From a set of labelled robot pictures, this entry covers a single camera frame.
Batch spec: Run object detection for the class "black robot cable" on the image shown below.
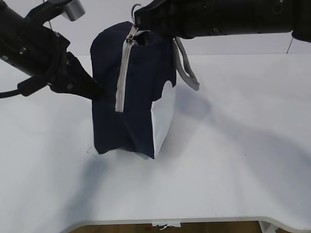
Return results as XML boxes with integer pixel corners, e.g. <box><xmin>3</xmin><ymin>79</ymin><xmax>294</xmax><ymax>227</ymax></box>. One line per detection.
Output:
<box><xmin>0</xmin><ymin>88</ymin><xmax>20</xmax><ymax>99</ymax></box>

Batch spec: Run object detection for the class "navy blue lunch bag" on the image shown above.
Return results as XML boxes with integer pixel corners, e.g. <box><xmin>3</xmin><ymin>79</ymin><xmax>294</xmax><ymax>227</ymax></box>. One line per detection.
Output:
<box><xmin>90</xmin><ymin>21</ymin><xmax>200</xmax><ymax>159</ymax></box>

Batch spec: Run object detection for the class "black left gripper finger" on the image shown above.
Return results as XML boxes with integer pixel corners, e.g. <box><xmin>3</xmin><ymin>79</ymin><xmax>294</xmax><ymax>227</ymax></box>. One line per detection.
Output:
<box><xmin>50</xmin><ymin>51</ymin><xmax>102</xmax><ymax>100</ymax></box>

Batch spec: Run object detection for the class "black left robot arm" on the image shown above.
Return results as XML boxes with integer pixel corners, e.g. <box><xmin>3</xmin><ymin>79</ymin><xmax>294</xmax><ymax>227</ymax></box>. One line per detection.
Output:
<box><xmin>0</xmin><ymin>0</ymin><xmax>103</xmax><ymax>100</ymax></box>

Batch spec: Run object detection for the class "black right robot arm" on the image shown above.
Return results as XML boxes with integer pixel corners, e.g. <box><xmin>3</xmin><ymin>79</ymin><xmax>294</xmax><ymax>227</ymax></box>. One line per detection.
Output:
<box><xmin>134</xmin><ymin>0</ymin><xmax>311</xmax><ymax>42</ymax></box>

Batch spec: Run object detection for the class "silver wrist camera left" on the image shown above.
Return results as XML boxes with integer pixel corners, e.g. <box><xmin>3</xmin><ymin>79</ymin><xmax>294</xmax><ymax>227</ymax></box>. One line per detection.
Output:
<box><xmin>47</xmin><ymin>0</ymin><xmax>86</xmax><ymax>21</ymax></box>

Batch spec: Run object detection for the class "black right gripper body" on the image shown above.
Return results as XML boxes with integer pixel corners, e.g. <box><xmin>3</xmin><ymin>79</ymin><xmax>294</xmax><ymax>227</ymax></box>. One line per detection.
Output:
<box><xmin>134</xmin><ymin>0</ymin><xmax>219</xmax><ymax>39</ymax></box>

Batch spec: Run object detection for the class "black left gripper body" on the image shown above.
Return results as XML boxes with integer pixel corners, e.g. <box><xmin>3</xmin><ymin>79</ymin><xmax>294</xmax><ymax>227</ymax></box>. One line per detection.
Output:
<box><xmin>17</xmin><ymin>29</ymin><xmax>69</xmax><ymax>96</ymax></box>

